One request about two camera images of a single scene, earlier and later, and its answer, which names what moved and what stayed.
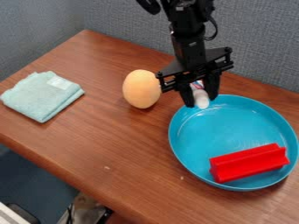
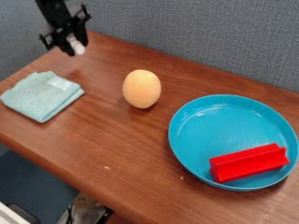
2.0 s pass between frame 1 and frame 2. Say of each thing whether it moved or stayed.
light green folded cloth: stayed
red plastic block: stayed
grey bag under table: stayed
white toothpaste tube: moved
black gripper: moved
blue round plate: stayed
